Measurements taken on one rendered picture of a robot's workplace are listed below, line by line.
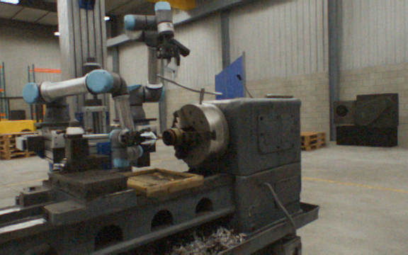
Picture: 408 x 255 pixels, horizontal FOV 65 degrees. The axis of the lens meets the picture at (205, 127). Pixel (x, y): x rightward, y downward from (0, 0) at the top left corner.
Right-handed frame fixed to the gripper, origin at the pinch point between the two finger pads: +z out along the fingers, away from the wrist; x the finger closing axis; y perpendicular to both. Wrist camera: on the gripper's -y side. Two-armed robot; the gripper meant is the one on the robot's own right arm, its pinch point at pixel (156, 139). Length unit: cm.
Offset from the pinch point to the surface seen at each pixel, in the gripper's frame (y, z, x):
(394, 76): -1010, -209, 83
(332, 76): -981, -389, 99
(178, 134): -12.8, 0.6, 1.0
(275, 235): -52, 26, -54
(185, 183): -4.1, 14.5, -19.2
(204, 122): -23.1, 7.7, 6.2
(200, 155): -22.9, 3.7, -10.3
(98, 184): 35.2, 16.1, -11.6
